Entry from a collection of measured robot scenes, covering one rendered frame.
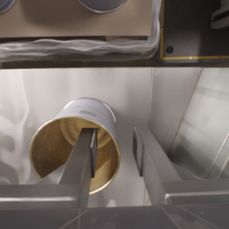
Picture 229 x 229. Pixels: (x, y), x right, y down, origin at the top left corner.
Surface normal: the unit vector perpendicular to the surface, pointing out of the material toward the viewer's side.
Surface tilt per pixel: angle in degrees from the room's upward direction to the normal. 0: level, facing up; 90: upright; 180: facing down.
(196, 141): 90
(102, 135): 0
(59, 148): 90
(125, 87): 0
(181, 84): 0
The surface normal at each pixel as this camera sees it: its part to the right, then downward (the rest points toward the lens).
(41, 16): 0.04, 0.30
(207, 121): -0.96, -0.25
